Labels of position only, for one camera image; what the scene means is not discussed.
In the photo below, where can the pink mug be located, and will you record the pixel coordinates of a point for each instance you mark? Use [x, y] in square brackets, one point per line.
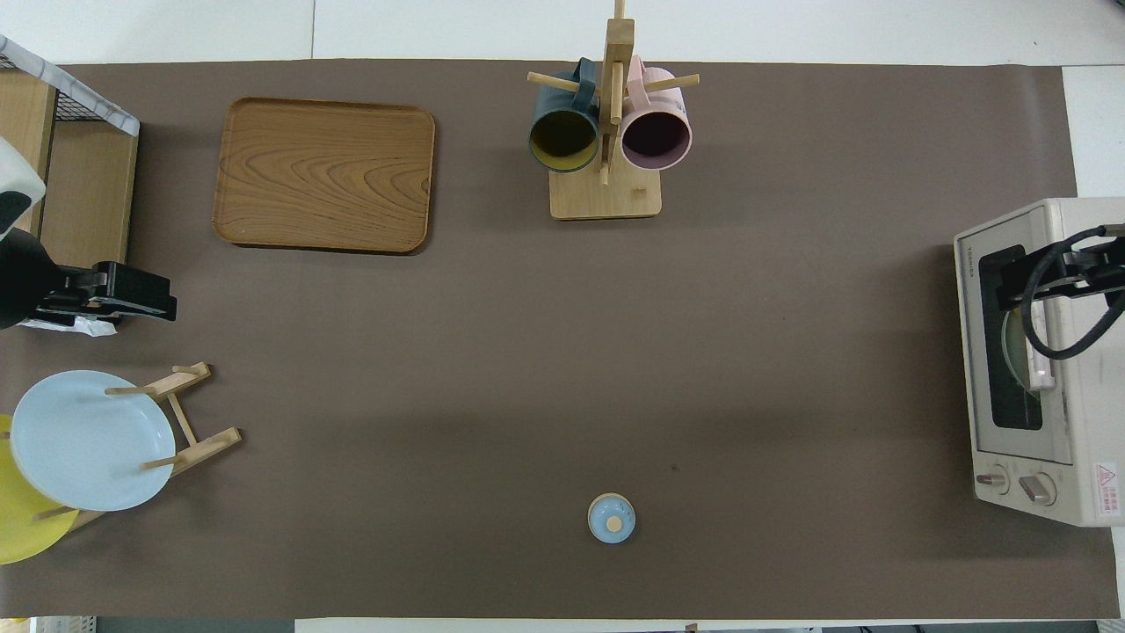
[655, 136]

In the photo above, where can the light blue plate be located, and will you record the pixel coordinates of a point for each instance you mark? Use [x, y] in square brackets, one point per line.
[88, 440]

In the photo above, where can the white slatted crate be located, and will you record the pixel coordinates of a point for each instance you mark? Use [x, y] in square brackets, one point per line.
[61, 625]

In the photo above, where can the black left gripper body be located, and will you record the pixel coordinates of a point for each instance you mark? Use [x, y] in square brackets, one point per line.
[22, 281]

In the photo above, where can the small blue lidded jar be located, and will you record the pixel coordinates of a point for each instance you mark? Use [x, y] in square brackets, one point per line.
[611, 519]

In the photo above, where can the yellow plate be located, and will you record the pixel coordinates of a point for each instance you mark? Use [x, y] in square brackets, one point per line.
[18, 527]

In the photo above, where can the white checked fabric strip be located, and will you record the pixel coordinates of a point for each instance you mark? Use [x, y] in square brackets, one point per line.
[70, 327]
[88, 101]

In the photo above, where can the dark teal mug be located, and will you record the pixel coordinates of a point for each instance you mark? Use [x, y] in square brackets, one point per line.
[562, 141]

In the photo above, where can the wooden serving tray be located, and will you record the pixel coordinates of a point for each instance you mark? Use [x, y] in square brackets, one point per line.
[325, 176]

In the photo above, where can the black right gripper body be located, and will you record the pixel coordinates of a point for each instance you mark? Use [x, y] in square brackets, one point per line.
[1099, 264]

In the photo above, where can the white toaster oven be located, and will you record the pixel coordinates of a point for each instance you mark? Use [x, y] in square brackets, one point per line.
[1090, 422]

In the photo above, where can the brown table mat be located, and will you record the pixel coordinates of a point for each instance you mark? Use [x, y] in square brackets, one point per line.
[527, 352]

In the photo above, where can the wooden step shelf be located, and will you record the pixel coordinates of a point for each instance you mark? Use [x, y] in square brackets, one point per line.
[88, 193]

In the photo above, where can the wooden mug tree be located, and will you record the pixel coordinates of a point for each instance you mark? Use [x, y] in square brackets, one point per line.
[606, 198]

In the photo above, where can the wooden plate rack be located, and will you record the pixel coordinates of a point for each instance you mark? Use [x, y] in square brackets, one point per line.
[206, 447]

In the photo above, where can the light green plate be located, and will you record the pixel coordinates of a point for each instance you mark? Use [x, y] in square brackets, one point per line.
[1015, 352]

